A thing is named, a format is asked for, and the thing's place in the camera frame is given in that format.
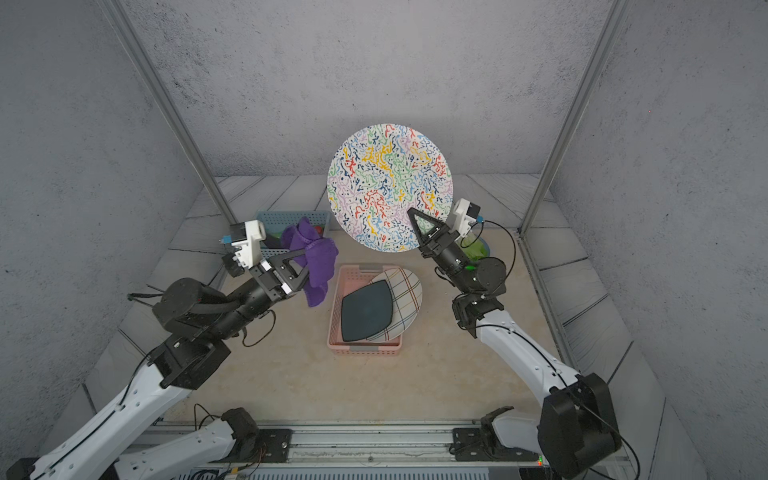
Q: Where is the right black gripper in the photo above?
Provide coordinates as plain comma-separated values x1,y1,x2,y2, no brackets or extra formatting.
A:
411,214,476,302

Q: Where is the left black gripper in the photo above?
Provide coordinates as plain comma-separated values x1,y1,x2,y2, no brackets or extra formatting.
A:
208,247,319,343

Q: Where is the purple cloth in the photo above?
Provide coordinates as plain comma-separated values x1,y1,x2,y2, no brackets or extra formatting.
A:
280,217,339,308

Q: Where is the colourful squiggle round plate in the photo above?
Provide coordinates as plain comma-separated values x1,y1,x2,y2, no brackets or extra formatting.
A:
327,123,454,253

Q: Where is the dark teal square plate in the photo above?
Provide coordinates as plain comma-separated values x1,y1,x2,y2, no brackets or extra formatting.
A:
340,280,393,343

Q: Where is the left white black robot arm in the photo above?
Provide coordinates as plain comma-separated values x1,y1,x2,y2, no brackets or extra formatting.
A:
6,250,309,479

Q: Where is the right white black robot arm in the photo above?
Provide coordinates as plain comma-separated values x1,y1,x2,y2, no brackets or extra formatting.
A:
408,208,623,479

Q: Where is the small blue plate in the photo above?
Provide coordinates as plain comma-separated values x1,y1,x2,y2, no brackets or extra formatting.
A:
461,235,491,263

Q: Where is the plaid striped white plate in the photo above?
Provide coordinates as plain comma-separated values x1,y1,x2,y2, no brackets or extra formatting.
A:
366,267,423,342

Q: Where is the light blue plastic basket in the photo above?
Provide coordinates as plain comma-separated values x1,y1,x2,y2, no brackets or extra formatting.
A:
256,210,331,258

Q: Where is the pink plastic basket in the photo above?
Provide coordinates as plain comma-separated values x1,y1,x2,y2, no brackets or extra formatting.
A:
327,264,403,356

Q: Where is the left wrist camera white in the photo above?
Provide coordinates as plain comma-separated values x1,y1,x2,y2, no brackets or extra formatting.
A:
220,220,267,277

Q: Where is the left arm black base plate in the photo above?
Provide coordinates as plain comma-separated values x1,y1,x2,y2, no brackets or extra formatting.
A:
214,428,293,464

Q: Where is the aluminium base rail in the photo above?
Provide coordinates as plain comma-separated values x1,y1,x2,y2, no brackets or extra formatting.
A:
107,419,637,480

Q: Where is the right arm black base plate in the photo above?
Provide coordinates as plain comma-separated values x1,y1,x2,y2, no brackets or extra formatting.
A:
448,426,540,463

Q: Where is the right metal frame post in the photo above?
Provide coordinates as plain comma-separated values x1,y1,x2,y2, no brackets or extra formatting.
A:
518,0,629,236

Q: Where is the metal frame post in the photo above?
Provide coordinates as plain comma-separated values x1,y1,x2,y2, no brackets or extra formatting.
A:
98,0,239,224
518,0,629,236

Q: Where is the left metal frame post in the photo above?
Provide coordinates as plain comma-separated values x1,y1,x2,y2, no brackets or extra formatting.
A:
98,0,239,224

